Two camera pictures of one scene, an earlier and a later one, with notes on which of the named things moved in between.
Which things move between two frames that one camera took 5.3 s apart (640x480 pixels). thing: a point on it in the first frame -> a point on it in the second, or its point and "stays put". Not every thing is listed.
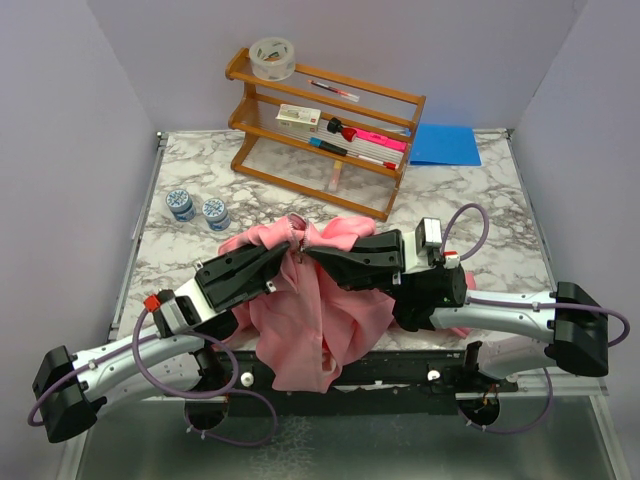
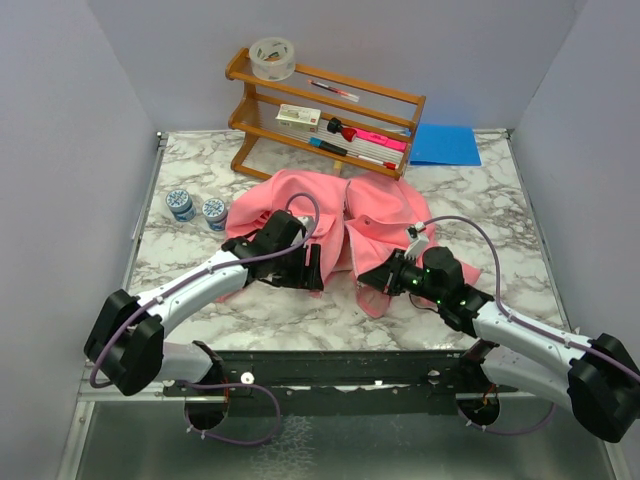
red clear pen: x=349 y=96 stays put
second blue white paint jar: x=216 y=214 stays put
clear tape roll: x=272 y=59 stays put
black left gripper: x=235 y=277 -> x=306 y=277
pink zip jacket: x=310 y=326 -> x=344 y=229
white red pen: x=389 y=165 stays put
